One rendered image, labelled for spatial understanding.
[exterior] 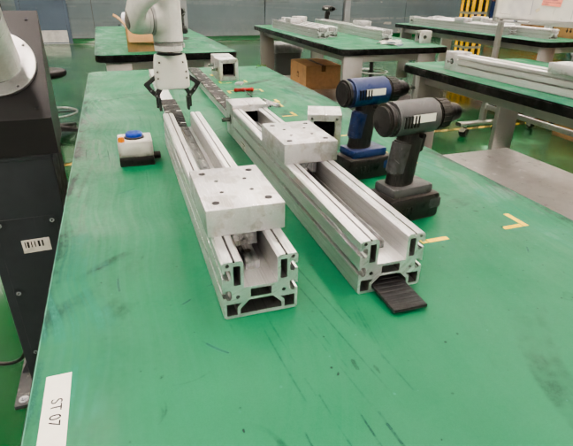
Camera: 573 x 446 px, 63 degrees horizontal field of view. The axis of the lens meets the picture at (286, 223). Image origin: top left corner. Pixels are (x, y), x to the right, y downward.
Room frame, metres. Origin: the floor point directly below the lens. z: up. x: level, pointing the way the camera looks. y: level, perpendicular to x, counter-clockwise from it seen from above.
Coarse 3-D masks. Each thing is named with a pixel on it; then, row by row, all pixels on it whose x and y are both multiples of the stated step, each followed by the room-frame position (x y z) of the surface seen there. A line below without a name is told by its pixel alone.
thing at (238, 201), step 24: (216, 168) 0.72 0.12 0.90; (240, 168) 0.72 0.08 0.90; (192, 192) 0.68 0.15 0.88; (216, 192) 0.62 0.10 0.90; (240, 192) 0.62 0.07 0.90; (264, 192) 0.62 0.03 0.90; (216, 216) 0.56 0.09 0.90; (240, 216) 0.57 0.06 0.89; (264, 216) 0.58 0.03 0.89; (240, 240) 0.59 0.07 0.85
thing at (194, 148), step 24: (168, 120) 1.18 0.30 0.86; (192, 120) 1.24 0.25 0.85; (168, 144) 1.15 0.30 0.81; (192, 144) 1.07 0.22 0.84; (216, 144) 0.98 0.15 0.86; (192, 168) 0.83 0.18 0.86; (192, 216) 0.76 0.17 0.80; (216, 240) 0.55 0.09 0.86; (264, 240) 0.57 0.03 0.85; (288, 240) 0.56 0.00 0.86; (216, 264) 0.53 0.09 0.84; (240, 264) 0.50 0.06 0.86; (264, 264) 0.56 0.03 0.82; (288, 264) 0.52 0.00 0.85; (216, 288) 0.54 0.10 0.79; (240, 288) 0.50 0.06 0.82; (264, 288) 0.52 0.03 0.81; (288, 288) 0.52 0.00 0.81; (240, 312) 0.50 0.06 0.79
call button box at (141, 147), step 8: (120, 136) 1.11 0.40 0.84; (144, 136) 1.12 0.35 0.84; (120, 144) 1.06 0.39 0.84; (128, 144) 1.07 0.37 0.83; (136, 144) 1.07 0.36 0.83; (144, 144) 1.08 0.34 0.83; (152, 144) 1.09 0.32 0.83; (120, 152) 1.06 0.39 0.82; (128, 152) 1.07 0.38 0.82; (136, 152) 1.07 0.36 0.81; (144, 152) 1.08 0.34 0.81; (152, 152) 1.09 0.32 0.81; (120, 160) 1.06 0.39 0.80; (128, 160) 1.07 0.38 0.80; (136, 160) 1.07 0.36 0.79; (144, 160) 1.08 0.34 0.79; (152, 160) 1.08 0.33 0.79
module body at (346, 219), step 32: (256, 128) 1.11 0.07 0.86; (256, 160) 1.07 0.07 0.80; (288, 192) 0.85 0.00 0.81; (320, 192) 0.72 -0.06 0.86; (352, 192) 0.75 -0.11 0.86; (320, 224) 0.69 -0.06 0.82; (352, 224) 0.61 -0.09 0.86; (384, 224) 0.64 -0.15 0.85; (352, 256) 0.57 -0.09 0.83; (384, 256) 0.59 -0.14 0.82; (416, 256) 0.58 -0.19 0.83
